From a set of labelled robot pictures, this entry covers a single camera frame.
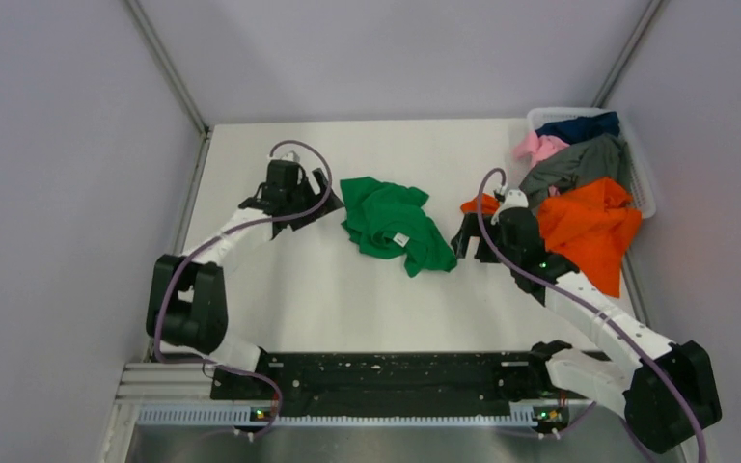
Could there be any navy blue t shirt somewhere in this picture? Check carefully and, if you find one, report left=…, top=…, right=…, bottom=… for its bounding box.
left=535, top=112, right=621, bottom=145

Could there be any pink t shirt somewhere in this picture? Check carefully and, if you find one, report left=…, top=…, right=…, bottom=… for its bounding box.
left=512, top=131, right=569, bottom=168

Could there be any aluminium frame rail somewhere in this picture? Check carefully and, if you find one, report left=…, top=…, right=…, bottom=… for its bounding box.
left=591, top=0, right=670, bottom=107
left=121, top=0, right=212, bottom=139

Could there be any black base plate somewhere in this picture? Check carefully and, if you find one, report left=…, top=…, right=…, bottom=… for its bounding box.
left=210, top=349, right=592, bottom=420

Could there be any aluminium frame rail left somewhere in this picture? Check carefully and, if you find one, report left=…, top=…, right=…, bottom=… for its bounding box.
left=121, top=0, right=212, bottom=139

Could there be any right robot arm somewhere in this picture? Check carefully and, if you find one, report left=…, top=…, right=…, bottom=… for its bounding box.
left=451, top=207, right=723, bottom=454

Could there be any orange t shirt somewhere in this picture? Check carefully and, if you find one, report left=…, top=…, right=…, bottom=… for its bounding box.
left=460, top=177, right=643, bottom=298

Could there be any grey t shirt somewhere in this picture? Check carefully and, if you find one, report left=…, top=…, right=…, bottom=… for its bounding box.
left=519, top=134, right=631, bottom=208

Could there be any white plastic laundry basket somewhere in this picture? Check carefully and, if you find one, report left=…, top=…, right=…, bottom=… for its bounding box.
left=526, top=107, right=656, bottom=219

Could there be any white cable duct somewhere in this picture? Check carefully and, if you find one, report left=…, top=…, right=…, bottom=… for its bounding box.
left=137, top=404, right=537, bottom=428

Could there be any aluminium frame rail right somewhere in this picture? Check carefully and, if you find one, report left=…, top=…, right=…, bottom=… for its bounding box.
left=591, top=0, right=670, bottom=107

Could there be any green t shirt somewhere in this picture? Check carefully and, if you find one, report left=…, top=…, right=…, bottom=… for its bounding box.
left=340, top=177, right=457, bottom=278

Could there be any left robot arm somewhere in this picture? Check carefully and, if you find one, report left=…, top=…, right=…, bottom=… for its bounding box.
left=146, top=157, right=343, bottom=399

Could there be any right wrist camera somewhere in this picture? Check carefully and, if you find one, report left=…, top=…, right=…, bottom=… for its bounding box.
left=490, top=184, right=529, bottom=225

